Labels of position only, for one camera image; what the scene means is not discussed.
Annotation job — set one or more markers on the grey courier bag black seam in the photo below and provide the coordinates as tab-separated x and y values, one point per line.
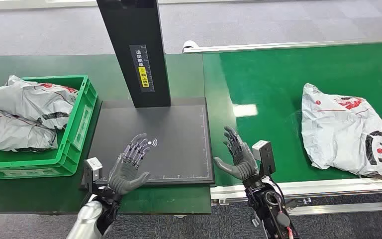
6	132

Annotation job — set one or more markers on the black inbound scanner machine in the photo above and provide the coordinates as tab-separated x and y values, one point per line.
177	138

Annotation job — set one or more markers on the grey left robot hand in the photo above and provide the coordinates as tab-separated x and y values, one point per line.
125	178

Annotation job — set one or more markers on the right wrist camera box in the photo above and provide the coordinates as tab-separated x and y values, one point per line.
263	151

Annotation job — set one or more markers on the white conveyor roller end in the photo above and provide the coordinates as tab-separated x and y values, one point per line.
189	44

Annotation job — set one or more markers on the thin aluminium conveyor rail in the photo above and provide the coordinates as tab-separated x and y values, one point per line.
276	46

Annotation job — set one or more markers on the ruler label yellow sticker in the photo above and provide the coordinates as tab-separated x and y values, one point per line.
143	76

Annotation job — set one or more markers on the green conveyor belt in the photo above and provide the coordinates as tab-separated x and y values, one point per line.
276	82

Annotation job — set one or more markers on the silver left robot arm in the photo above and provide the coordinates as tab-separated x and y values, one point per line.
89	217

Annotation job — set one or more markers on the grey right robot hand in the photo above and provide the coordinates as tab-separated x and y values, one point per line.
243	161

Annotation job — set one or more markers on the green plastic crate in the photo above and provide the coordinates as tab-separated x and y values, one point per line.
62	165

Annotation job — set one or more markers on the grey courier bag red print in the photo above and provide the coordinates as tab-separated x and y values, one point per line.
29	99

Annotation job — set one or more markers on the grey courier bag black logo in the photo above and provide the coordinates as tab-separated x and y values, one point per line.
336	132

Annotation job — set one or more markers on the aluminium conveyor frame rail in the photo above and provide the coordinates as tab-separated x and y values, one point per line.
342	188

